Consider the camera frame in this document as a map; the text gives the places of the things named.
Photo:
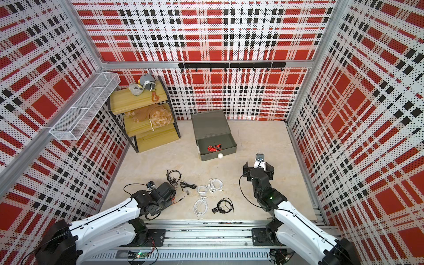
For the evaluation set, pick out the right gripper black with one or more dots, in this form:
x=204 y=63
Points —
x=247 y=169

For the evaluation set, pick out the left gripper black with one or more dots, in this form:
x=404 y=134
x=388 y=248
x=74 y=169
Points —
x=168 y=203

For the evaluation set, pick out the red earphones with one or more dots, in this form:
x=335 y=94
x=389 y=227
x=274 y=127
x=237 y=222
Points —
x=215 y=148
x=175 y=200

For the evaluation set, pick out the white earphones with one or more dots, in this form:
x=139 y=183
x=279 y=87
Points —
x=203 y=190
x=200 y=207
x=215 y=185

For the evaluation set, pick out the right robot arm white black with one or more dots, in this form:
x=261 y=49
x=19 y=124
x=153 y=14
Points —
x=292 y=229

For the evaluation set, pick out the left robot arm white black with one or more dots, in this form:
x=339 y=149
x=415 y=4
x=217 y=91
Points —
x=121 y=225

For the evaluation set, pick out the black earphones upper left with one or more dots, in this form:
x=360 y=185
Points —
x=174 y=177

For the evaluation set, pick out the black earphones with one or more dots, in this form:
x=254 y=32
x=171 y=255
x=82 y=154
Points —
x=184 y=186
x=224 y=206
x=174 y=177

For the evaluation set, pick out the black earphones middle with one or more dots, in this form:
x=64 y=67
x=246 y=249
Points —
x=184 y=186

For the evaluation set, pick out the black earphones lower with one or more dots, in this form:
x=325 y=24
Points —
x=224 y=206

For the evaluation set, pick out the three-drawer storage cabinet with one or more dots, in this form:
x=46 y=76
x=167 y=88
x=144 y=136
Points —
x=210 y=124

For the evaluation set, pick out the green circuit board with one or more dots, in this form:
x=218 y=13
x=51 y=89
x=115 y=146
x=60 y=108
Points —
x=137 y=255

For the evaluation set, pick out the wooden three-tier shelf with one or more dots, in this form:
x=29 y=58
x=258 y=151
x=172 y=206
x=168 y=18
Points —
x=142 y=136

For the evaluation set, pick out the tan plush toy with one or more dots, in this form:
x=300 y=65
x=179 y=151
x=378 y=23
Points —
x=158 y=115

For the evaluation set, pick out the orange small toy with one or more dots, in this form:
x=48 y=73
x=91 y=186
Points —
x=155 y=97

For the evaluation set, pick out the white grey cap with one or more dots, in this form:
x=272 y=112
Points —
x=136 y=89

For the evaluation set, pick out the grey plush toy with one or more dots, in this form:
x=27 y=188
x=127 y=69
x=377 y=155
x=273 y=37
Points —
x=148 y=82

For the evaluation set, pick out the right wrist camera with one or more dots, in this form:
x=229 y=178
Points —
x=260 y=159

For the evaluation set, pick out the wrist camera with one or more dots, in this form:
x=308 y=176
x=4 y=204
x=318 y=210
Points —
x=260 y=159
x=150 y=186

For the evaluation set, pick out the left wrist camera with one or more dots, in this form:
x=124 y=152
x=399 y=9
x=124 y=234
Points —
x=150 y=186

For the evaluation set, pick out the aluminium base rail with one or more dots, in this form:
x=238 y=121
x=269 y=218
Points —
x=197 y=233

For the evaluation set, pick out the black wall hook rail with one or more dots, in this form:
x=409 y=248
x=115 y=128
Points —
x=237 y=65

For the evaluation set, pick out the white wire mesh basket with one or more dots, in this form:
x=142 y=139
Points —
x=75 y=121

